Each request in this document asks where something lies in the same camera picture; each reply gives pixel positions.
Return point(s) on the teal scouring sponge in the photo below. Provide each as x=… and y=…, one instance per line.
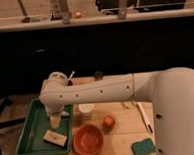
x=143, y=147

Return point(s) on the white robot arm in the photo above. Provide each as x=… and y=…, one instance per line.
x=171, y=92

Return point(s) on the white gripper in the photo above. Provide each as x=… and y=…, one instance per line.
x=54, y=118

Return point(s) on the white cup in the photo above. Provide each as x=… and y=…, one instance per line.
x=86, y=109

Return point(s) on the green plastic tray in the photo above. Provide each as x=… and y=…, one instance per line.
x=31, y=140

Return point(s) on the beige sponge block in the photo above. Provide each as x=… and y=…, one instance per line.
x=55, y=138

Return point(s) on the dark metal cup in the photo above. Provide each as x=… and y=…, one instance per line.
x=98, y=75

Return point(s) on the orange tomato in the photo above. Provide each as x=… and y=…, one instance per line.
x=108, y=121

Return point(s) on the grey towel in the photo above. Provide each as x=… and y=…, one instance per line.
x=64, y=114

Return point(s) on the orange fruit on counter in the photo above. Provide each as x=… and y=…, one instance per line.
x=78, y=14

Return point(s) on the orange plastic bowl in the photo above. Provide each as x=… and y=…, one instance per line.
x=87, y=140

